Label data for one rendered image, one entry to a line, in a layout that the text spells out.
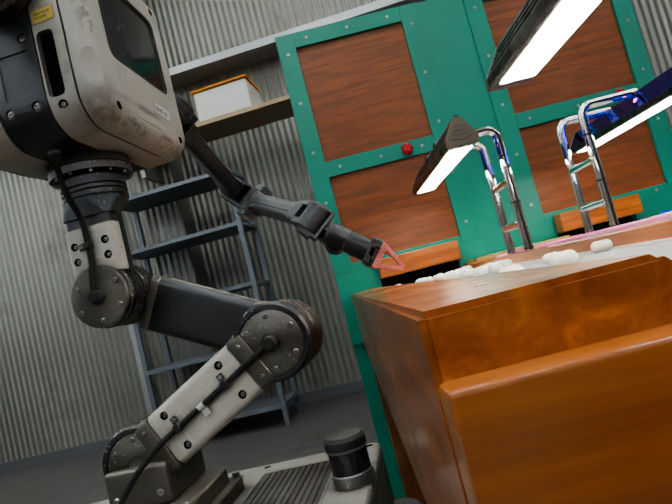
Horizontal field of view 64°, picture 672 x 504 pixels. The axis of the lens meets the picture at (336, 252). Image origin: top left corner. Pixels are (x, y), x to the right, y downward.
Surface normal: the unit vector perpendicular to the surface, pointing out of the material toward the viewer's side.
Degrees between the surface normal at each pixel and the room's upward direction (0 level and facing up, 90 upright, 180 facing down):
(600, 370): 90
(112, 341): 90
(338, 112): 90
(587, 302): 90
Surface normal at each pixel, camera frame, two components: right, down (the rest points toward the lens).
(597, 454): -0.01, -0.07
